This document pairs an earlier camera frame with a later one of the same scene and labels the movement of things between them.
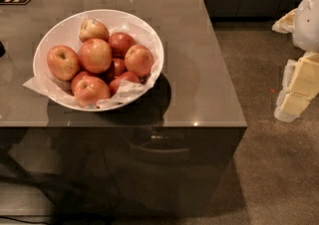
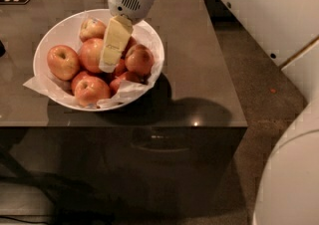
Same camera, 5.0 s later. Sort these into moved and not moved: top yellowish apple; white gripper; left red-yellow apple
Moved: white gripper
Not moved: top yellowish apple; left red-yellow apple
